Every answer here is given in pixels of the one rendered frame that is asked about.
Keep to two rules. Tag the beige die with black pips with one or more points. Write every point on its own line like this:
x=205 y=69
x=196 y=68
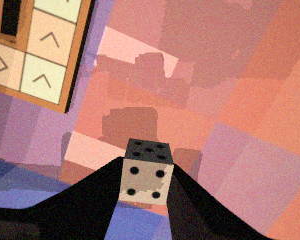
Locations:
x=146 y=173

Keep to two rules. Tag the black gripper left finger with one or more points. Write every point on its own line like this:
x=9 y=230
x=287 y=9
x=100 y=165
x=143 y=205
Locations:
x=80 y=212

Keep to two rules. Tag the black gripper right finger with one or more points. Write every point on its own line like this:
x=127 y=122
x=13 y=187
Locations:
x=194 y=214

